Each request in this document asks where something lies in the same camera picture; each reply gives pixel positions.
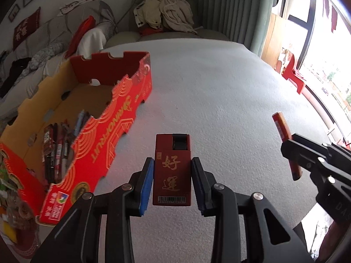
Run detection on red lighter gold characters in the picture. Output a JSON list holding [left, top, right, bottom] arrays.
[[153, 134, 192, 207]]

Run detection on slim red lighter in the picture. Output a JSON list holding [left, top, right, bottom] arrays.
[[272, 112, 302, 181]]

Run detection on pink red gel pen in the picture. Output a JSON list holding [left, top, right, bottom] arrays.
[[55, 128, 65, 183]]

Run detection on light blue pen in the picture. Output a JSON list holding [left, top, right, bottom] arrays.
[[73, 110, 85, 138]]

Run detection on black marker pen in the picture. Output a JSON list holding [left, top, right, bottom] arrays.
[[45, 123, 58, 183]]

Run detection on mahjong pattern lighter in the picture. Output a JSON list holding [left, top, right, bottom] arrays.
[[43, 124, 54, 156]]

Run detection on person's right hand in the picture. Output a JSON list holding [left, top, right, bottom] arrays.
[[316, 221, 344, 262]]

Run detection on red plastic chair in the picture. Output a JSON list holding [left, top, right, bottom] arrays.
[[281, 50, 306, 94]]

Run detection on red cardboard fruit box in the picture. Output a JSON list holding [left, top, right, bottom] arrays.
[[1, 51, 152, 226]]

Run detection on snack packets pile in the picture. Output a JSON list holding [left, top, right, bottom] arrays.
[[1, 151, 37, 250]]

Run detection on green curtain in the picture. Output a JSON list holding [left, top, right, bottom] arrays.
[[195, 0, 274, 56]]

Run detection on grey covered sofa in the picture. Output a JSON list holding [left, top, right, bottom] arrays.
[[1, 0, 115, 119]]

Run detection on bright red cushion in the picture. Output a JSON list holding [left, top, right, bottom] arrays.
[[64, 16, 96, 59]]

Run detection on beige clothes pile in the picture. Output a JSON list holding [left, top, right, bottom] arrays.
[[133, 0, 197, 34]]

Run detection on green armchair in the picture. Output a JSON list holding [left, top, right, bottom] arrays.
[[106, 0, 229, 48]]

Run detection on dark red embroidered cushion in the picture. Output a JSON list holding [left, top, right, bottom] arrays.
[[13, 7, 41, 50]]

